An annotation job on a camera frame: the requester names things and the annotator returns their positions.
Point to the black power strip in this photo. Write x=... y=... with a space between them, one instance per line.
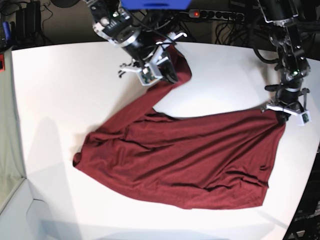
x=216 y=15

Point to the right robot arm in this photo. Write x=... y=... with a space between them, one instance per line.
x=110 y=18

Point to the blue box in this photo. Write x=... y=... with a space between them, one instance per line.
x=155 y=4

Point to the dark red t-shirt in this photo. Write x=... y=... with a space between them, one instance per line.
x=215 y=162

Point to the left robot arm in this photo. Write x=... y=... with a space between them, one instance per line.
x=284 y=35

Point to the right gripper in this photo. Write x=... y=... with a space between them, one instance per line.
x=150 y=59

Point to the red box at left edge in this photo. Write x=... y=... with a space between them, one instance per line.
x=2 y=62

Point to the blue handle at left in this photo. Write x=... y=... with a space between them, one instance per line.
x=7 y=31

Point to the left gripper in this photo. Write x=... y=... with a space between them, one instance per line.
x=288 y=102

